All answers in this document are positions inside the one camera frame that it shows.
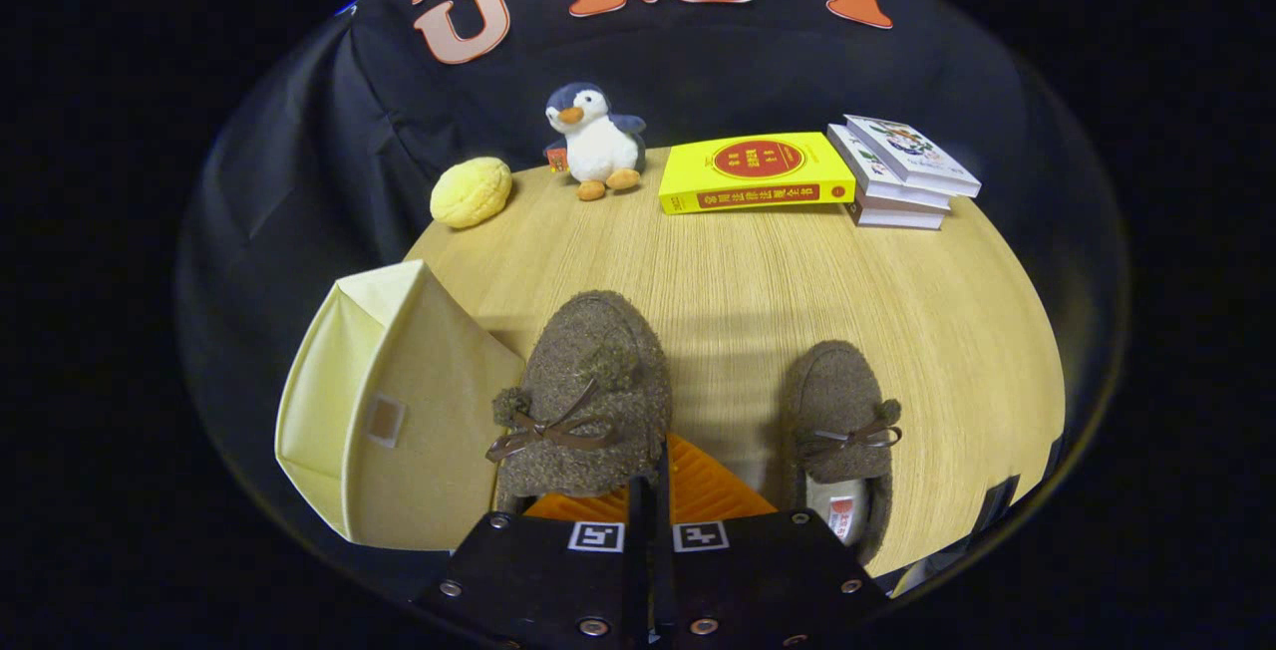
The white book with green print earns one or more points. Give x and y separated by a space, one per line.
862 166

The white book with colourful cover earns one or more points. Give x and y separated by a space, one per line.
897 142

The brown fuzzy shoe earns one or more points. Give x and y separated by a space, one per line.
832 391
588 351

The cream fabric storage box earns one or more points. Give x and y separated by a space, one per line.
419 471

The penguin plush toy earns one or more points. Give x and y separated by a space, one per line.
598 147

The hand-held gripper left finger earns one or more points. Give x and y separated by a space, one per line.
638 580

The yellow bun plush toy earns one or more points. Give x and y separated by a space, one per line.
471 193

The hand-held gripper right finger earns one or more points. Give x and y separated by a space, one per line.
665 590

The black backdrop cloth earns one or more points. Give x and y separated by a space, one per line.
748 72

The yellow book with red circle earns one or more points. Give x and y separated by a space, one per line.
698 171

